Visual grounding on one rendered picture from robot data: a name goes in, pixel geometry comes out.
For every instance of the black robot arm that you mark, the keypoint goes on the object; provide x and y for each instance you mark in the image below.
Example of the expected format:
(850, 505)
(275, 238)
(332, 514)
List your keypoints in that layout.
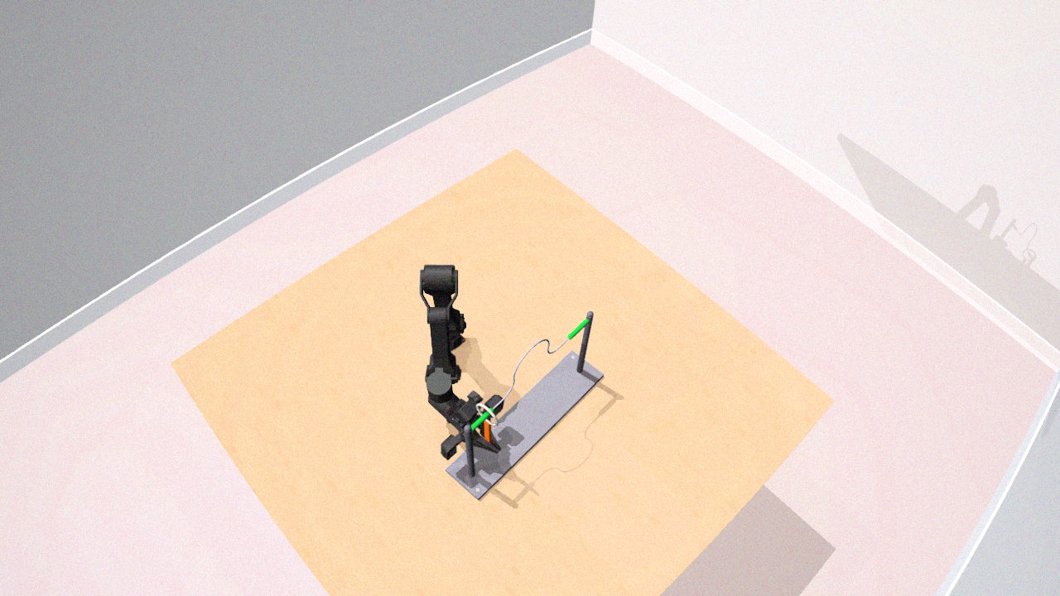
(446, 324)

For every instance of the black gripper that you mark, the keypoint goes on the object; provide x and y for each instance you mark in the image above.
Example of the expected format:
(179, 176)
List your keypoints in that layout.
(448, 446)

